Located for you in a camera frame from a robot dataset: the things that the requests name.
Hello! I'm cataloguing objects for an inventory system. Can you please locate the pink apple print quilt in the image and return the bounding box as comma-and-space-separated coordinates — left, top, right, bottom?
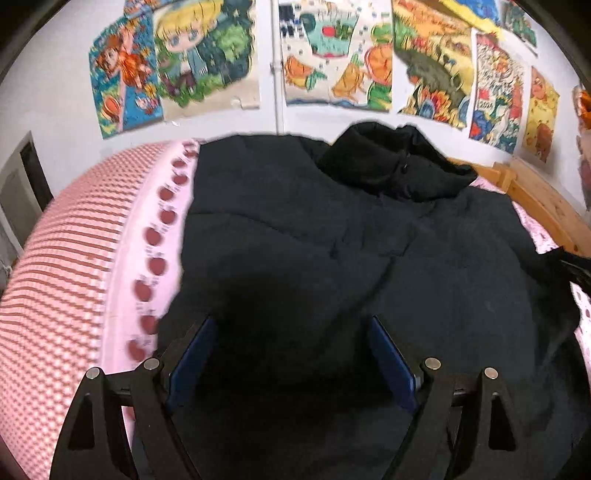
471, 178, 591, 370

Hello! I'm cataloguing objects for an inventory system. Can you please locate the orange-haired girl blue poster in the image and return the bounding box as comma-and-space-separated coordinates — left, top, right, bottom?
89, 16, 164, 139

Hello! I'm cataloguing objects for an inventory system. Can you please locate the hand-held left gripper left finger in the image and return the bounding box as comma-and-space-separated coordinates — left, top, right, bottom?
50, 315, 220, 480

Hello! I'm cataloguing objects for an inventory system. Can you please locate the grey door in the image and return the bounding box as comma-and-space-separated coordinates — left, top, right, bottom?
0, 131, 54, 259

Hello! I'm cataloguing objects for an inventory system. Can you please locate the blond cartoon child poster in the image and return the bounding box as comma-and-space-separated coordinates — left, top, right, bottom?
152, 0, 262, 121

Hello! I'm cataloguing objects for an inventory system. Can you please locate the black padded jacket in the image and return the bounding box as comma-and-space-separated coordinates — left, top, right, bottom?
154, 121, 591, 480

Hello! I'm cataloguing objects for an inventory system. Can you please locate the goldfish drawing poster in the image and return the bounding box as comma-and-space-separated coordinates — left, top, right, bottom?
278, 0, 395, 112

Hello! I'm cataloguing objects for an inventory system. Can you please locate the blue sea pink fish poster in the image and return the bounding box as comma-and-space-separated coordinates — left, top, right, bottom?
438, 0, 502, 33

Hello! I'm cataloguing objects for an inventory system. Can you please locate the red-haired green dress poster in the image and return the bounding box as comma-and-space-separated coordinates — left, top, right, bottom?
501, 0, 539, 56

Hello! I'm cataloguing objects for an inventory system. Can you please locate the landscape drawing poster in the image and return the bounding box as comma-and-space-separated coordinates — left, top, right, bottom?
392, 0, 476, 131

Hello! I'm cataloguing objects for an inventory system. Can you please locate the wooden bed frame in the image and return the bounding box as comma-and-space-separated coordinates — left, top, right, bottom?
445, 156, 591, 257

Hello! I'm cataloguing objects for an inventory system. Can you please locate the yellow bear drawing poster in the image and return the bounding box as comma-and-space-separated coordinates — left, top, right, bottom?
522, 67, 561, 163

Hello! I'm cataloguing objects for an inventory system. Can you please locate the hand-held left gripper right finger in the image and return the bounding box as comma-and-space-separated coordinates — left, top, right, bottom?
369, 315, 536, 480

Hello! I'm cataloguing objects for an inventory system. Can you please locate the city drawing poster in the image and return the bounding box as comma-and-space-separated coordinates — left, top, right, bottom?
468, 32, 529, 154

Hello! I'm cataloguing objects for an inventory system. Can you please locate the white wall pipe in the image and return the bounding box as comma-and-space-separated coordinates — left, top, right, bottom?
271, 0, 286, 136

